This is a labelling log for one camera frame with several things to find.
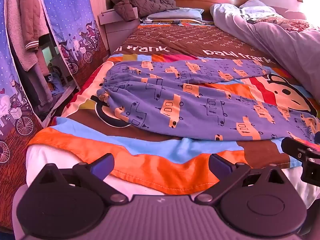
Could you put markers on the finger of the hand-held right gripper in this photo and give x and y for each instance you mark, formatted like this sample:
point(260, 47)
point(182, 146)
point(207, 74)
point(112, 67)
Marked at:
point(293, 147)
point(317, 137)

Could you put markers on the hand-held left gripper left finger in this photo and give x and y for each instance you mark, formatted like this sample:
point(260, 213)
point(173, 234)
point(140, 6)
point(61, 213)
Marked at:
point(103, 166)

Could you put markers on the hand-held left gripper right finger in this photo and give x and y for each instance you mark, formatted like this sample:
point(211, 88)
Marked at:
point(220, 166)

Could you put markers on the blue car print pants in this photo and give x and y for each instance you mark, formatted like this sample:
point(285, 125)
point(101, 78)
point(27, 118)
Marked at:
point(190, 100)

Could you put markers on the blue crumpled clothes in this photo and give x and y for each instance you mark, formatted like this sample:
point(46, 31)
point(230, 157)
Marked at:
point(53, 82)

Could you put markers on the blue printed wardrobe curtain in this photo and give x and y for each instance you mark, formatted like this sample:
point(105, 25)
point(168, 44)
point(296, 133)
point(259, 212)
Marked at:
point(12, 120)
point(72, 25)

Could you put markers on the grey duvet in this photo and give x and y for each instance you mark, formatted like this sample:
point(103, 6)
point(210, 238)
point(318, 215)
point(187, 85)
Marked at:
point(282, 40)

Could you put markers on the red floral blanket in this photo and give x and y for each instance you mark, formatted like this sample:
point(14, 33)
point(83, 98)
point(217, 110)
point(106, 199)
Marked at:
point(292, 23)

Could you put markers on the colourful cartoon printed bedspread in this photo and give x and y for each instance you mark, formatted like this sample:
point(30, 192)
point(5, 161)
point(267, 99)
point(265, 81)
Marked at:
point(155, 45)

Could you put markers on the white nightstand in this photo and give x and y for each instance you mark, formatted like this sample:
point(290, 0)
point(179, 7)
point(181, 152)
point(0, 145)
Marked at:
point(116, 27)

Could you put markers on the light blue pillow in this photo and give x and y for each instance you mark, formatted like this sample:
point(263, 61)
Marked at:
point(175, 13)
point(257, 6)

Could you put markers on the pink fleece coat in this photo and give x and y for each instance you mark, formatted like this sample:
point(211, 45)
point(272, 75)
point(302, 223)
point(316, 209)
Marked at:
point(17, 35)

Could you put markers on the brown quilted jacket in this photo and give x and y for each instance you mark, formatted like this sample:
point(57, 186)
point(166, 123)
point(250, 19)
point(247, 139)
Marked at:
point(142, 1)

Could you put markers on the brown hanging jacket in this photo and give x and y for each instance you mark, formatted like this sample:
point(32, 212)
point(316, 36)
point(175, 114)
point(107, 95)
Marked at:
point(31, 12)

